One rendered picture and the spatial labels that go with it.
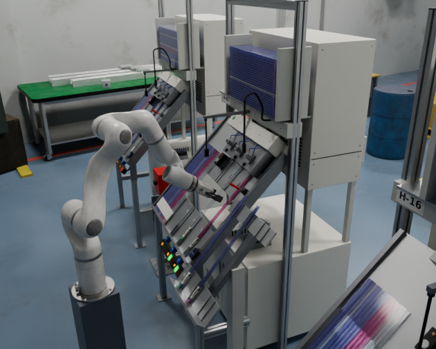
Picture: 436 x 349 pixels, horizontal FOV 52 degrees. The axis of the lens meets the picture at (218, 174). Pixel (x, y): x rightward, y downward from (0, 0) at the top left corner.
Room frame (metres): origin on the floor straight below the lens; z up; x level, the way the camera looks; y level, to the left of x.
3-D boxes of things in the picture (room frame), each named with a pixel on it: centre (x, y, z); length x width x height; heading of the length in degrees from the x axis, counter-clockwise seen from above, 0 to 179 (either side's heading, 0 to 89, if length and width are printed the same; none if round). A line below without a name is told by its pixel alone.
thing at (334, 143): (2.48, -0.63, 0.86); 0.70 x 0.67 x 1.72; 22
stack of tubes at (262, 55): (2.25, -0.22, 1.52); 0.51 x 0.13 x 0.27; 22
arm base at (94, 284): (1.66, 0.57, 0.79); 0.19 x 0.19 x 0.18
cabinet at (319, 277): (2.35, -0.32, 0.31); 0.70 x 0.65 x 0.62; 22
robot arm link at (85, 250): (1.68, 0.60, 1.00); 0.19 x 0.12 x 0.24; 42
